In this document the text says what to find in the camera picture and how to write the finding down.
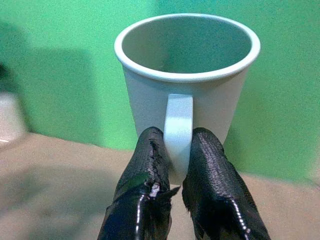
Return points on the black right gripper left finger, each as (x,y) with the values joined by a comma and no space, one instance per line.
(140,180)

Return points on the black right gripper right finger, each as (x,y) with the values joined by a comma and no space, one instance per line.
(215,180)

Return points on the white ceramic mug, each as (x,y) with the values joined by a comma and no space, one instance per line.
(186,82)

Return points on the white blurry object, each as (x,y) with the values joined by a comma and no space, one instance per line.
(8,120)

